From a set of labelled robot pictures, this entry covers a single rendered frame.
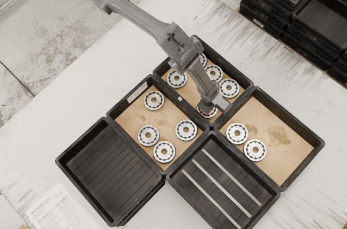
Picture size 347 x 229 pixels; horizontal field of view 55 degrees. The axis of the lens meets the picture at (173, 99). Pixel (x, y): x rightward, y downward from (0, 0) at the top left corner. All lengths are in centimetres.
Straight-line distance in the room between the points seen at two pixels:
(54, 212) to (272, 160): 107
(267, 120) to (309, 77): 41
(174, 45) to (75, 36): 206
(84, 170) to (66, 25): 168
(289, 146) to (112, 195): 84
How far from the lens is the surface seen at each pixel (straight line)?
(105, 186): 160
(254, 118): 164
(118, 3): 112
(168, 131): 160
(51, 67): 288
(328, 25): 254
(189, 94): 165
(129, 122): 164
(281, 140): 164
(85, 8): 308
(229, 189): 156
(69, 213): 177
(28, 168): 189
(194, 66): 104
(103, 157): 162
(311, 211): 176
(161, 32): 95
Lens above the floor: 237
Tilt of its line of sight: 69 degrees down
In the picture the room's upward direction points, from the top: 9 degrees counter-clockwise
